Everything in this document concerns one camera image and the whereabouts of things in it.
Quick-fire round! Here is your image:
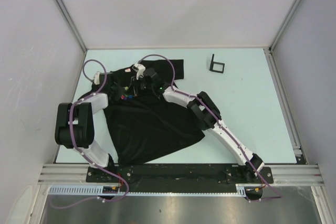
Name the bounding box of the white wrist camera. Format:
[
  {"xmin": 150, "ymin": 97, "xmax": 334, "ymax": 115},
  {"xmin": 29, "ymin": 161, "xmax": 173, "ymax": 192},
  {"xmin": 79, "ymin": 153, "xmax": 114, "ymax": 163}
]
[
  {"xmin": 93, "ymin": 71, "xmax": 104, "ymax": 86},
  {"xmin": 132, "ymin": 63, "xmax": 146, "ymax": 80}
]

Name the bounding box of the small black stand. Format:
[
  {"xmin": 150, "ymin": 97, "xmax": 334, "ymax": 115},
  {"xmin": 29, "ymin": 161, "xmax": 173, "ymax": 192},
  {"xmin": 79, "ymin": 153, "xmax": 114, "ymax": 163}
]
[{"xmin": 209, "ymin": 54, "xmax": 225, "ymax": 73}]

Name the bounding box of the black t-shirt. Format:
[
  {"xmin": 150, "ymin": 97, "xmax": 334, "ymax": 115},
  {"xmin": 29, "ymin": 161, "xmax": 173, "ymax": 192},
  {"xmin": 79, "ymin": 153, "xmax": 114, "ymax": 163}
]
[{"xmin": 90, "ymin": 58, "xmax": 206, "ymax": 165}]

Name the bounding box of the white slotted cable duct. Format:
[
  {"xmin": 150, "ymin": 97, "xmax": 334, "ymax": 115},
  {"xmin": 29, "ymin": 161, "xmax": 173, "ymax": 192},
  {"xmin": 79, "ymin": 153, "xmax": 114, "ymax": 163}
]
[{"xmin": 49, "ymin": 185, "xmax": 263, "ymax": 197}]

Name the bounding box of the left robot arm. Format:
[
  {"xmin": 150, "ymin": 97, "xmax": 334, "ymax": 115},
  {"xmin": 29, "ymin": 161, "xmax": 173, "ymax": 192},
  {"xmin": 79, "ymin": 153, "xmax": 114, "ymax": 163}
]
[{"xmin": 55, "ymin": 72, "xmax": 124, "ymax": 182}]

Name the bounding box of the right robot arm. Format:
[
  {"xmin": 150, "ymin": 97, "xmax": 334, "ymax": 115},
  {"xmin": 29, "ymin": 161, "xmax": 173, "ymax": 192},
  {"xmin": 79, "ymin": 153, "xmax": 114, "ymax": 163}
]
[{"xmin": 131, "ymin": 63, "xmax": 265, "ymax": 183}]

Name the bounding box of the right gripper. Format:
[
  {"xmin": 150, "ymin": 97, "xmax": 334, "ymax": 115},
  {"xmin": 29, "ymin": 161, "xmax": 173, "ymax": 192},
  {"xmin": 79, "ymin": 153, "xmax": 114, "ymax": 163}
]
[{"xmin": 127, "ymin": 75, "xmax": 155, "ymax": 97}]

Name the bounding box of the colourful pom-pom brooch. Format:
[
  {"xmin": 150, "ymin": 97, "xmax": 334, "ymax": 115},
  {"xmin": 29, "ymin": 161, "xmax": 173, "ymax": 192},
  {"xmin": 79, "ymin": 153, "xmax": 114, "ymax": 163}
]
[{"xmin": 121, "ymin": 87, "xmax": 133, "ymax": 100}]

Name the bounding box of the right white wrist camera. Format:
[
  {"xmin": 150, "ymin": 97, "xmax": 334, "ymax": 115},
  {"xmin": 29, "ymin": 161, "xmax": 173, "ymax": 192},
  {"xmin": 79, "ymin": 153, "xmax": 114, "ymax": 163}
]
[{"xmin": 132, "ymin": 63, "xmax": 146, "ymax": 80}]

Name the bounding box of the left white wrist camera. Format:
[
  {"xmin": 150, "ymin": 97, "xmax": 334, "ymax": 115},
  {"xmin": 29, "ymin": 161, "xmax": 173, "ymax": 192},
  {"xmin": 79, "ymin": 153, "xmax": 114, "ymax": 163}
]
[{"xmin": 93, "ymin": 71, "xmax": 104, "ymax": 86}]

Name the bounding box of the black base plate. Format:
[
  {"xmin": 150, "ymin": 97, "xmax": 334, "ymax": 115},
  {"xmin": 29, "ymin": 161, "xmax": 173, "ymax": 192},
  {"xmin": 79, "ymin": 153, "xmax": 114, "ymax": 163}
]
[{"xmin": 86, "ymin": 163, "xmax": 274, "ymax": 186}]

